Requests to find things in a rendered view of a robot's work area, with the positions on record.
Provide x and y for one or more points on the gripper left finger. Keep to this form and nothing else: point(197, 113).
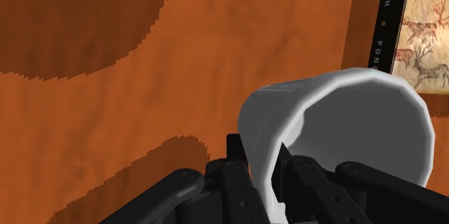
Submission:
point(224, 184)

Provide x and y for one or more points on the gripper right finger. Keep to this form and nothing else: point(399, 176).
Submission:
point(343, 195)

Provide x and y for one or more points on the white cup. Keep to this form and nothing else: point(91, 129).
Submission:
point(350, 118)

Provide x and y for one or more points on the book with cave painting cover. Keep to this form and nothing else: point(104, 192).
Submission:
point(421, 26)

